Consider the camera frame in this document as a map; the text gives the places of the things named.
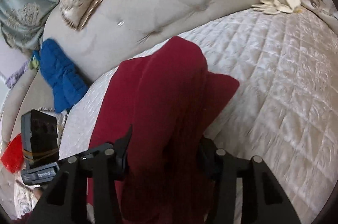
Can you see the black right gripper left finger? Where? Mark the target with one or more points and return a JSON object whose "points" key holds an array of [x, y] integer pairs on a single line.
{"points": [[69, 182]]}

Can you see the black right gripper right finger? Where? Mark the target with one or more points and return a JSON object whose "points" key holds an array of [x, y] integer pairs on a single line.
{"points": [[263, 198]]}

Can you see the dark red garment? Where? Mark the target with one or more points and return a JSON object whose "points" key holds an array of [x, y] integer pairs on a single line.
{"points": [[166, 100]]}

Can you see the person's left hand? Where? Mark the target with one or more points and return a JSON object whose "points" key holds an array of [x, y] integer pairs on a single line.
{"points": [[38, 192]]}

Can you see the bright red cloth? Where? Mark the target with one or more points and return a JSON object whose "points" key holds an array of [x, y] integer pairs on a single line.
{"points": [[13, 159]]}

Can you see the silver gold-trimmed pillow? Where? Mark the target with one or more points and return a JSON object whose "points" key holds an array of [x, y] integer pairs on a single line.
{"points": [[61, 119]]}

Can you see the blue quilted jacket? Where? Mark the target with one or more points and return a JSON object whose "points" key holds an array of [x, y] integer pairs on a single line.
{"points": [[60, 73]]}

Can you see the white quilted bedspread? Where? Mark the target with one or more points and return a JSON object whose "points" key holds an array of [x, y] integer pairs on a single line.
{"points": [[285, 109]]}

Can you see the beige tufted headboard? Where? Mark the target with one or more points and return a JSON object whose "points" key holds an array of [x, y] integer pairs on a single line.
{"points": [[117, 31]]}

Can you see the cream white gloves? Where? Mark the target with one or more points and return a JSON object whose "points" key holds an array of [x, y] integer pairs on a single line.
{"points": [[274, 7]]}

